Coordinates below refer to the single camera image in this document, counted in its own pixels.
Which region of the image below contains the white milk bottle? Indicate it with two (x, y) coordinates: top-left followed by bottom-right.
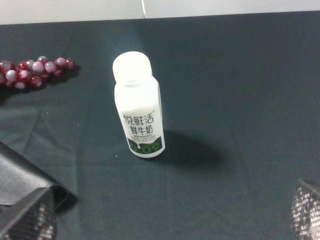
(112, 51), (166, 159)

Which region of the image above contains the red artificial grape bunch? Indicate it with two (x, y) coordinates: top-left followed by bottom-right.
(0, 55), (77, 90)

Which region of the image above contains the black leather glasses case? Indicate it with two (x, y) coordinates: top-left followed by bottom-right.
(0, 142), (69, 208)

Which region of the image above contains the black tablecloth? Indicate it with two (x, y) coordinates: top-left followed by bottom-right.
(0, 11), (320, 240)

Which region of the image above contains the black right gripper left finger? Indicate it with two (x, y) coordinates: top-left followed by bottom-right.
(0, 187), (57, 240)

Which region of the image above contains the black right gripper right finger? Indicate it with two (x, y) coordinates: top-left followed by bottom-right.
(290, 179), (320, 240)

